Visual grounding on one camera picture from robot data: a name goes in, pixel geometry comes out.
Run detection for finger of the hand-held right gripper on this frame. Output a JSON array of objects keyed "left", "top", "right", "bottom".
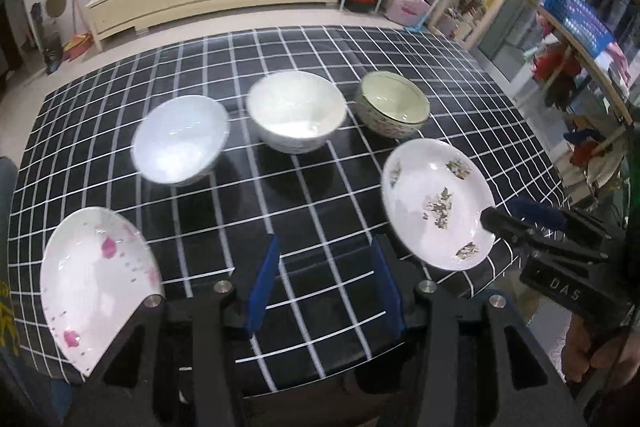
[
  {"left": 509, "top": 198, "right": 612, "bottom": 241},
  {"left": 479, "top": 207, "right": 607, "bottom": 266}
]

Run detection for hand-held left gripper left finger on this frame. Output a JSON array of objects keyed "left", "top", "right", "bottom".
[{"left": 75, "top": 234, "right": 281, "bottom": 427}]

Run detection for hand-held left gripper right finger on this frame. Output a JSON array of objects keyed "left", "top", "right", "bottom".
[{"left": 370, "top": 234, "right": 586, "bottom": 427}]

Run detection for white plate green floral print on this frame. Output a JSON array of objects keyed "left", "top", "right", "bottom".
[{"left": 381, "top": 138, "right": 497, "bottom": 272}]

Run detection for green patterned bowl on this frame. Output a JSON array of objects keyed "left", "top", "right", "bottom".
[{"left": 355, "top": 72, "right": 431, "bottom": 138}]

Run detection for plain white bowl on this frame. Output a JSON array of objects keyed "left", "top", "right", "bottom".
[{"left": 131, "top": 95, "right": 231, "bottom": 186}]

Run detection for white plate pink floral print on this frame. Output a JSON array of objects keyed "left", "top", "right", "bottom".
[{"left": 40, "top": 207, "right": 163, "bottom": 377}]

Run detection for large white ribbed bowl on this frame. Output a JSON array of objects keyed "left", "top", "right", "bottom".
[{"left": 246, "top": 71, "right": 348, "bottom": 154}]

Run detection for person's right hand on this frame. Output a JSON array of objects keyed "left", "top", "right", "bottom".
[{"left": 561, "top": 317, "right": 640, "bottom": 383}]

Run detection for black white checkered tablecloth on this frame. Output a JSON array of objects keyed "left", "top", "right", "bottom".
[{"left": 7, "top": 25, "right": 568, "bottom": 395}]

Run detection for red decorations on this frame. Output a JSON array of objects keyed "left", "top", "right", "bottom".
[{"left": 531, "top": 41, "right": 583, "bottom": 108}]

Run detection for curved wooden shelf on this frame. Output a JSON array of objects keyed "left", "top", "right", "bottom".
[{"left": 536, "top": 3, "right": 635, "bottom": 126}]

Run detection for blue plastic crate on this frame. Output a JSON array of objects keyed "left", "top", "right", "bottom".
[{"left": 542, "top": 0, "right": 617, "bottom": 58}]

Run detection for pink bag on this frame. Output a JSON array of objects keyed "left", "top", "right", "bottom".
[{"left": 385, "top": 0, "right": 432, "bottom": 28}]

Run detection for dark cloth with yellow print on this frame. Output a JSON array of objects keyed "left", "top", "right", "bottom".
[{"left": 0, "top": 277, "right": 25, "bottom": 360}]

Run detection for broom with dustpan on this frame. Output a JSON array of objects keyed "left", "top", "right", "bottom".
[{"left": 64, "top": 0, "right": 95, "bottom": 60}]

